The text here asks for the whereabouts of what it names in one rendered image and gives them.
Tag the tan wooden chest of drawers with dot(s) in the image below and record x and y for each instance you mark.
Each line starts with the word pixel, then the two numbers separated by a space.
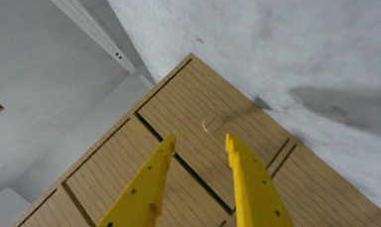
pixel 228 213

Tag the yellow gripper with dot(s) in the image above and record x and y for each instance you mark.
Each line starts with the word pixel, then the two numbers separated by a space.
pixel 258 203

